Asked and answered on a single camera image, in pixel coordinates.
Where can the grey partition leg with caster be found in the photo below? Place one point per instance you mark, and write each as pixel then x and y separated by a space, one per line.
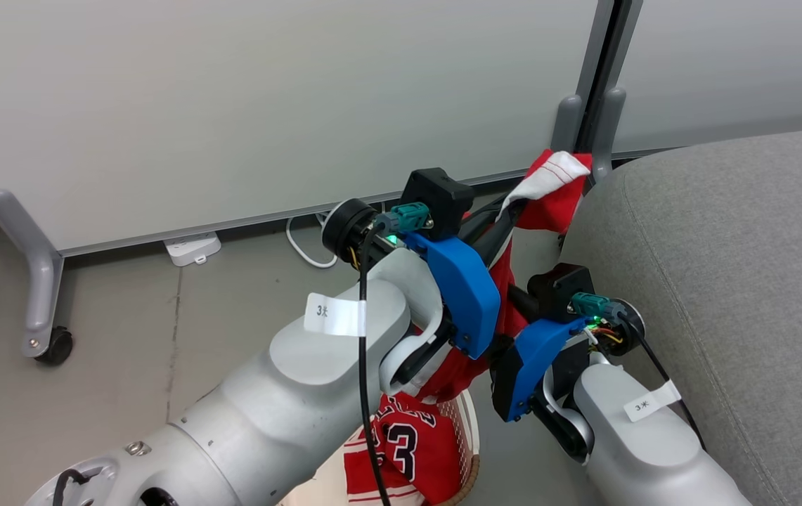
pixel 42 281

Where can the teal left camera connector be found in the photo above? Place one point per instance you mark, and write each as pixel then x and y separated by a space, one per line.
pixel 411 216

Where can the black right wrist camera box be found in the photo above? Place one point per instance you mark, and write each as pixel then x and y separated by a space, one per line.
pixel 559 288

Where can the narrow white partition panel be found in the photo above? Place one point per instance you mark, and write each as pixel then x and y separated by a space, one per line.
pixel 738 70

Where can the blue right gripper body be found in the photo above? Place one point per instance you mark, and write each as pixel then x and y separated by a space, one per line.
pixel 524 372

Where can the teal right camera connector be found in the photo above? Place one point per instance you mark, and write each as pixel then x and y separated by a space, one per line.
pixel 590 304

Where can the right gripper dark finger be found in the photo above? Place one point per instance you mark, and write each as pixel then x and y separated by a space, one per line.
pixel 525 306

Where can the red white basketball jersey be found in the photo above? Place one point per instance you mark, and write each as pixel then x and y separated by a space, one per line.
pixel 429 450

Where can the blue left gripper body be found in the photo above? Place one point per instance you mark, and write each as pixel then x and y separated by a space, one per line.
pixel 467 295

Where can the teal camera connector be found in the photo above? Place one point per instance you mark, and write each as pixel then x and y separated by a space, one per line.
pixel 411 216
pixel 590 304

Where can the white paper tag right arm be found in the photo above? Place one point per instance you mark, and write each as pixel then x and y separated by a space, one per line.
pixel 643 406

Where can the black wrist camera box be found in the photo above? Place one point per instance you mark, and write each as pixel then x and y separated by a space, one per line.
pixel 559 288
pixel 436 197

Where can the white paper tag left arm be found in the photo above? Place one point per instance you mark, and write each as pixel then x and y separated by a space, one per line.
pixel 330 315

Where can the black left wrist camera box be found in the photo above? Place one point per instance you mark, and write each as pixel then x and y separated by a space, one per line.
pixel 436 197

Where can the white power strip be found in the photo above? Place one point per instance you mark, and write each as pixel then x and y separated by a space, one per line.
pixel 193 247

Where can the black caster wheel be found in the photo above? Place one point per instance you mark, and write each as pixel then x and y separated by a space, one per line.
pixel 56 346

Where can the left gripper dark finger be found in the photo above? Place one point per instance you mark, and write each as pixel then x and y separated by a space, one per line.
pixel 495 211
pixel 495 242

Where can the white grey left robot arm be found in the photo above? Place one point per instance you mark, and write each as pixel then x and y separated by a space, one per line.
pixel 316 365

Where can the cream perforated laundry basket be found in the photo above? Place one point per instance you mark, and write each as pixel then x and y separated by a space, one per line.
pixel 469 450

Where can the grey fabric sofa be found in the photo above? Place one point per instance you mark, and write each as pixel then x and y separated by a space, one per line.
pixel 724 246

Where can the wide white partition panel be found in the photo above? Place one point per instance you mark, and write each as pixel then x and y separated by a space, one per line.
pixel 232 105

